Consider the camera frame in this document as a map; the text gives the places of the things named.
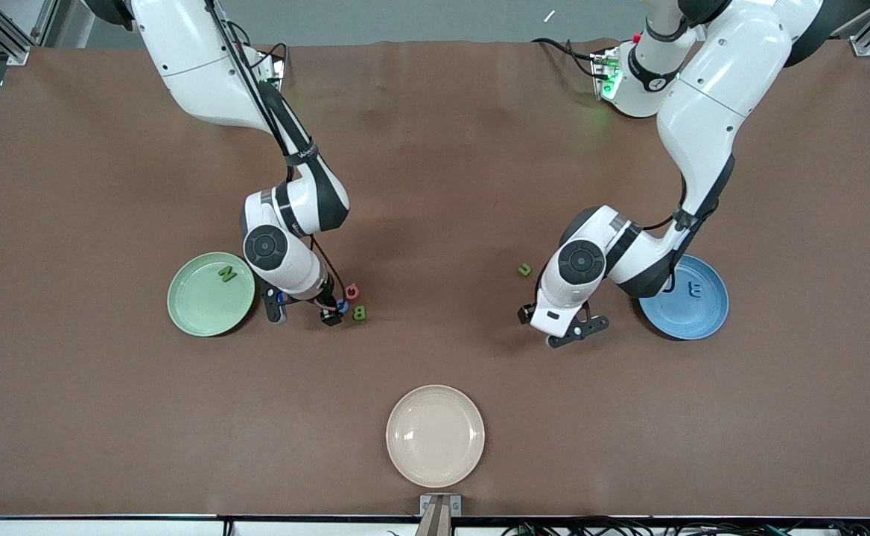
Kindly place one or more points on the blue letter m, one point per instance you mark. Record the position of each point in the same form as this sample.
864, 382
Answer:
695, 289

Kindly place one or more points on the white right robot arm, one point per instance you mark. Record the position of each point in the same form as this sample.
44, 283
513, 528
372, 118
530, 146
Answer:
204, 67

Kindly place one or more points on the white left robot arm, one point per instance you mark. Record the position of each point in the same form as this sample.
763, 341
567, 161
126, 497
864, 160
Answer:
710, 89

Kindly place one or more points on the blue plate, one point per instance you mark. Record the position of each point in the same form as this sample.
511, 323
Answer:
696, 316

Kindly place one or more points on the white table frame rail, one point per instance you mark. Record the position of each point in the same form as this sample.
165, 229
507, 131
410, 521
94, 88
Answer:
107, 528

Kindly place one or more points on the beige plate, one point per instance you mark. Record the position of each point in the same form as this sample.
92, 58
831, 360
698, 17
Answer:
435, 436

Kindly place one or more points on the pink letter Q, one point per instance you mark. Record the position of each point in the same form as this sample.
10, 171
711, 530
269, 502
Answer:
345, 292

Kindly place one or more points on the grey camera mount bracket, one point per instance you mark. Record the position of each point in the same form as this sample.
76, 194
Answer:
440, 510

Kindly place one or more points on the green plate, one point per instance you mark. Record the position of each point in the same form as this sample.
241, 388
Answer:
204, 305

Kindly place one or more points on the brown table mat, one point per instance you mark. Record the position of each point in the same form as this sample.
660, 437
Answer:
435, 186

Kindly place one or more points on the green letter B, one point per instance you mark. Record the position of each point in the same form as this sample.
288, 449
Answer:
359, 313

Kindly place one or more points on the green letter N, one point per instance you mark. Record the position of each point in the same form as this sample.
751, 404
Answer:
227, 274

